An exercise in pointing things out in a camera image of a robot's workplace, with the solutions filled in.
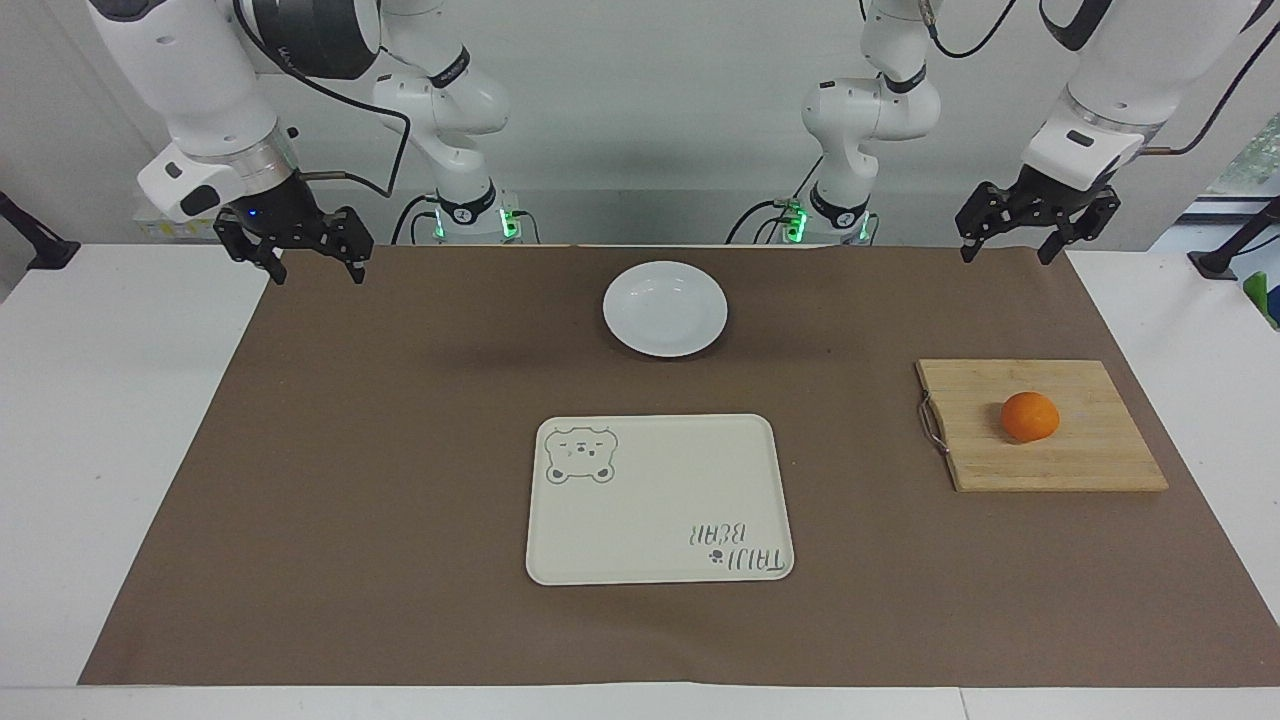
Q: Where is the orange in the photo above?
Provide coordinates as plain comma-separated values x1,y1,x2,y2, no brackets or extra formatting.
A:
1000,391,1061,444

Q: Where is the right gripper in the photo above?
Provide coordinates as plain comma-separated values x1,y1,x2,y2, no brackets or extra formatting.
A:
214,172,376,286

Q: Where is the white round plate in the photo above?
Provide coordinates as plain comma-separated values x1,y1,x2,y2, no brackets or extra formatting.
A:
602,261,729,358

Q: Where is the black stand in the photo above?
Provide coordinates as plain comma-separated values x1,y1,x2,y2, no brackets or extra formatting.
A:
1188,195,1280,281
0,190,81,271

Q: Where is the black cable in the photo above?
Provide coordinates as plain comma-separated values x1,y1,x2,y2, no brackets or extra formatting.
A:
233,0,413,198
726,198,801,246
1140,45,1280,158
391,194,441,246
922,0,1019,59

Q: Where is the wooden cutting board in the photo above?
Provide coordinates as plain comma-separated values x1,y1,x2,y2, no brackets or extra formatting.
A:
916,358,1170,494

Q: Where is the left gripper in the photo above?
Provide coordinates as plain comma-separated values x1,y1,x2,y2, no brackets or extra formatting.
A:
955,165,1122,267

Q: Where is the green object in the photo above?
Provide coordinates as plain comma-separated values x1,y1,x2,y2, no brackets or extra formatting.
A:
1243,274,1280,332

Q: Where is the cream tray with bear print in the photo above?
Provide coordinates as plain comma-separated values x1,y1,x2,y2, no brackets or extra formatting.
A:
525,413,795,586

